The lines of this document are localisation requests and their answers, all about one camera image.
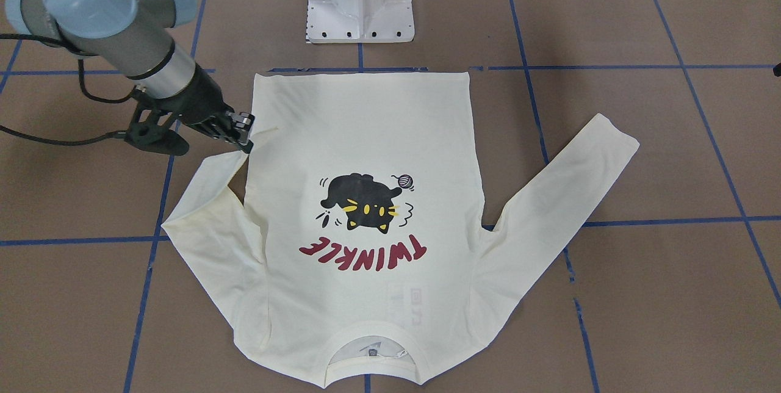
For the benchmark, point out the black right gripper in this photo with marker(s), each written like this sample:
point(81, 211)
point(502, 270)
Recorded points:
point(200, 100)

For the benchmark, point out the cream long-sleeve printed shirt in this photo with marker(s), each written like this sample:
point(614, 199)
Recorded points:
point(349, 240)

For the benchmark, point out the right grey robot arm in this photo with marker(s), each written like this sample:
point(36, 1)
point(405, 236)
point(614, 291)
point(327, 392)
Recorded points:
point(132, 36)

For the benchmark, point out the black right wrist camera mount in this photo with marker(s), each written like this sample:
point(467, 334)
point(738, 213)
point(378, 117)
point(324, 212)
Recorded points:
point(151, 130)

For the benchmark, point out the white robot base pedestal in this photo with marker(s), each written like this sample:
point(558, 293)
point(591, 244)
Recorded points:
point(359, 21)

